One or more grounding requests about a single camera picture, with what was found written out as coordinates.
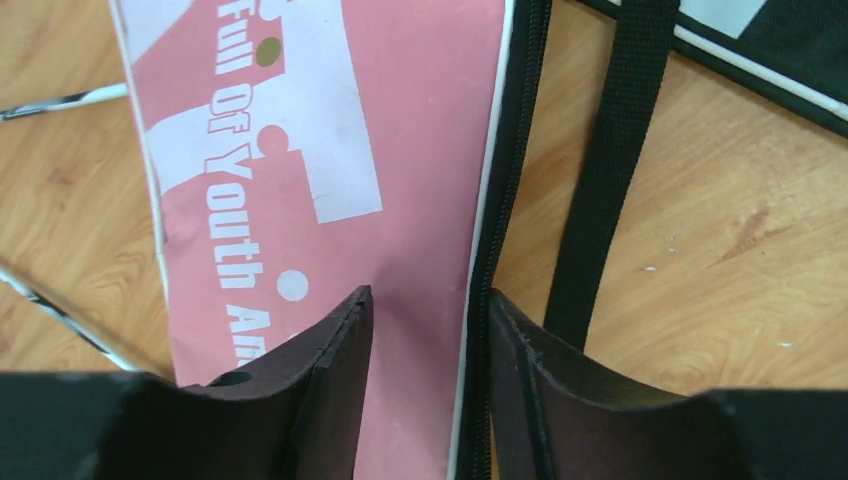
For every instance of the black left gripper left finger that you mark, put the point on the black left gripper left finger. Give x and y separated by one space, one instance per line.
294 413

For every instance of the white silver racket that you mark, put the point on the white silver racket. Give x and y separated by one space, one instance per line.
56 312

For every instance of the black silver racket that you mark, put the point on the black silver racket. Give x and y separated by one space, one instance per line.
97 95

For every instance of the black racket cover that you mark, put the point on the black racket cover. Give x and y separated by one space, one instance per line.
793 53

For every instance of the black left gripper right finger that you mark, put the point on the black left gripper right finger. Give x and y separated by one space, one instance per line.
558 414

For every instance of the pink racket cover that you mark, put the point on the pink racket cover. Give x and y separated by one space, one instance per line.
295 150

